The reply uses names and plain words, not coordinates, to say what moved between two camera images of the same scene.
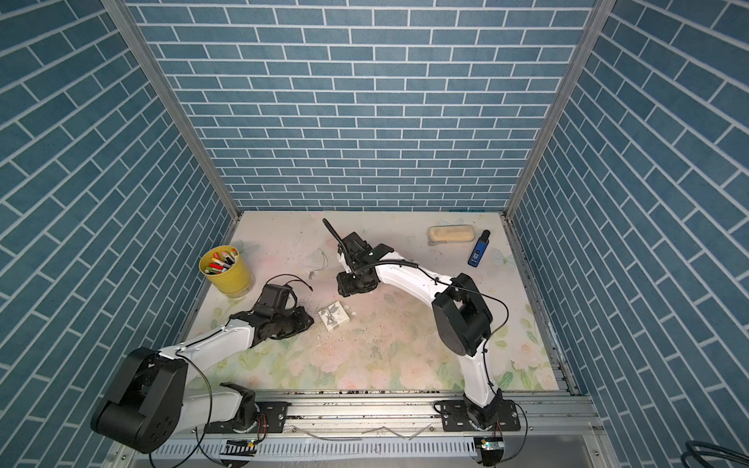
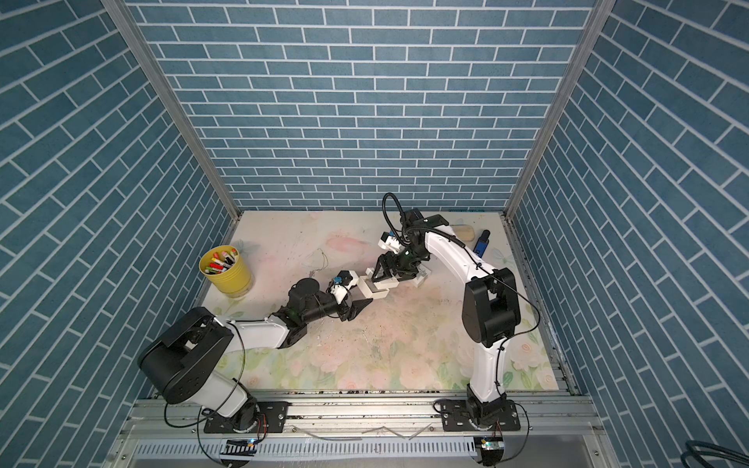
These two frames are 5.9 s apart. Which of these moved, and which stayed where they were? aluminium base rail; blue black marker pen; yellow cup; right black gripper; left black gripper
Moved: left black gripper; right black gripper
Stayed: blue black marker pen; aluminium base rail; yellow cup
